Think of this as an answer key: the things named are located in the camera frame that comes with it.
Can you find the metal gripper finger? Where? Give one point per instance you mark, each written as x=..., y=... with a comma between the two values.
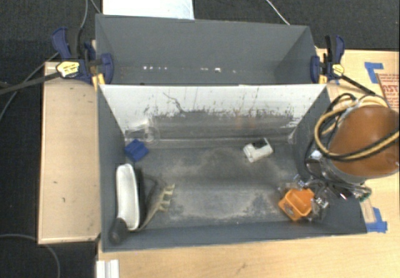
x=318, y=208
x=297, y=183

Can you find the white and black small box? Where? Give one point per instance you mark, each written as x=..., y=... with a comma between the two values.
x=257, y=151

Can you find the grey metal bin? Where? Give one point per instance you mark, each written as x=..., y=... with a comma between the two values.
x=218, y=183

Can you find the grey toy animal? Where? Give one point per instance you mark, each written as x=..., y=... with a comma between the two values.
x=156, y=200

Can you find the clear glass cup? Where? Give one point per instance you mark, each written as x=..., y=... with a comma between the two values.
x=147, y=135

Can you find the blue block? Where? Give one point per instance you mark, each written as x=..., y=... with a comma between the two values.
x=136, y=150

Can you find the pale wood board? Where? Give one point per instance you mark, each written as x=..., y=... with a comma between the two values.
x=68, y=158

